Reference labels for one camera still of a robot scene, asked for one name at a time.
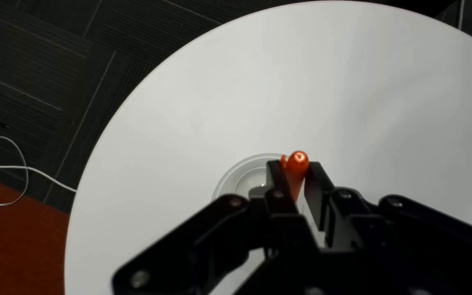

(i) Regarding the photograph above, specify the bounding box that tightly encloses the clear plastic cup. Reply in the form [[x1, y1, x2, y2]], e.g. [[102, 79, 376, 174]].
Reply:
[[212, 153, 285, 203]]

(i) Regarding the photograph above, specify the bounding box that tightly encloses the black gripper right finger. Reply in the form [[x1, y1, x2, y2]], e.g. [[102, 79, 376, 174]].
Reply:
[[303, 163, 472, 295]]

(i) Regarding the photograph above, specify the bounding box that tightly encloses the white floor cable tangle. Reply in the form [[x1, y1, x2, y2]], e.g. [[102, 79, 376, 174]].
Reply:
[[0, 56, 79, 213]]

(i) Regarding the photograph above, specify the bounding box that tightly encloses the orange capped white marker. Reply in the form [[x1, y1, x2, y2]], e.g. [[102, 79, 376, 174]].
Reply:
[[277, 149, 315, 243]]

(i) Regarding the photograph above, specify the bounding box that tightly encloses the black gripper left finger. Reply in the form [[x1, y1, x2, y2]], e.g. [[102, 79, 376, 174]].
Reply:
[[112, 159, 317, 295]]

